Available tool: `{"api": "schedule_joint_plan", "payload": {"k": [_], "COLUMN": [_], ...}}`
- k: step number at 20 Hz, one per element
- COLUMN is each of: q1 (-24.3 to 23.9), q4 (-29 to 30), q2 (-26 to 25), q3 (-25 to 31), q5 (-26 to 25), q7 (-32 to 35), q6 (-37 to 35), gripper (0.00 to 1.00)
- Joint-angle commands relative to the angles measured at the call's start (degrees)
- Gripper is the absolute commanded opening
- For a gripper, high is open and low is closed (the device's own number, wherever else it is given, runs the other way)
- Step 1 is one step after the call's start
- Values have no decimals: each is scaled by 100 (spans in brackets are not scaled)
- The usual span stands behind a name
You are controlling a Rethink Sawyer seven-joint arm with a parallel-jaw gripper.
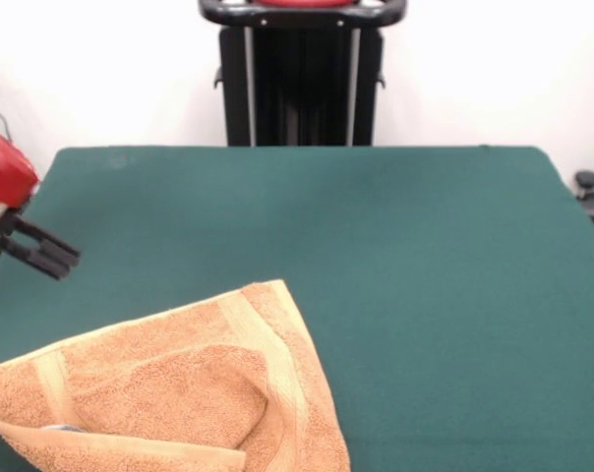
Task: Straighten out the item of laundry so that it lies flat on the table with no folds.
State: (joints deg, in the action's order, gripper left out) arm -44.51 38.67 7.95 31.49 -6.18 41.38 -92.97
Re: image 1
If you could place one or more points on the orange terry towel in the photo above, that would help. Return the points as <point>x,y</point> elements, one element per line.
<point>179,383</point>

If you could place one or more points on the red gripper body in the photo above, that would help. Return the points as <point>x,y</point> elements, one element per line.
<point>4,177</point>

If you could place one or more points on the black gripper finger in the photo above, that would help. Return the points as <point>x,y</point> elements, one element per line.
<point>36,263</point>
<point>51,248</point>

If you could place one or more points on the dark green table cloth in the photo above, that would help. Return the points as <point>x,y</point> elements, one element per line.
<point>425,295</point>

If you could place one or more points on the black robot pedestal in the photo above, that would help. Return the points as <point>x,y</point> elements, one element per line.
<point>302,88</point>

